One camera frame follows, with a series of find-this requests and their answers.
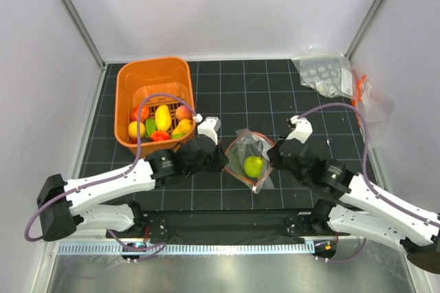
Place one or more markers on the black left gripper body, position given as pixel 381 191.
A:
pixel 212 164

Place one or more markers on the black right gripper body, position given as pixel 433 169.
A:
pixel 278 162

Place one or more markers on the clear orange-zip bag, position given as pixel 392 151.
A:
pixel 248 143

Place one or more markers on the green toy apple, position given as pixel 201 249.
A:
pixel 253 166

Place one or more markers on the orange plastic basket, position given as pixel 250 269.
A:
pixel 137 80

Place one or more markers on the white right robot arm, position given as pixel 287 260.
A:
pixel 350 204

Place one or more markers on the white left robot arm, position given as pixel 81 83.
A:
pixel 65 206

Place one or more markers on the spare clear orange-zip bags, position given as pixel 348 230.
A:
pixel 377 106

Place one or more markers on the bag of white pieces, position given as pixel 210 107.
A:
pixel 329 73

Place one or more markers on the yellow toy pear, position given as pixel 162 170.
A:
pixel 183 127

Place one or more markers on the red toy tomato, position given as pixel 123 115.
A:
pixel 157 136

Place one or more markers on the pink toy peach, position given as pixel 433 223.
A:
pixel 183 113

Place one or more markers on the yellow toy mango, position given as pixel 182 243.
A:
pixel 163 118

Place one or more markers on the black grid cutting mat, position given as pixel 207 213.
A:
pixel 256 95

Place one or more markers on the green toy pepper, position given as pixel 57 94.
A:
pixel 150 127

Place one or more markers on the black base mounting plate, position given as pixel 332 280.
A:
pixel 229 227

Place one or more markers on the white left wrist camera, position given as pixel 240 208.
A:
pixel 208 127

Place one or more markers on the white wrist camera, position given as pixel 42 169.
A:
pixel 301 129
pixel 208 127

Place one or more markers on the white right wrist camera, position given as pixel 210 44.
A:
pixel 301 129

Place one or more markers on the white slotted cable duct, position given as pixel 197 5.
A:
pixel 113 248

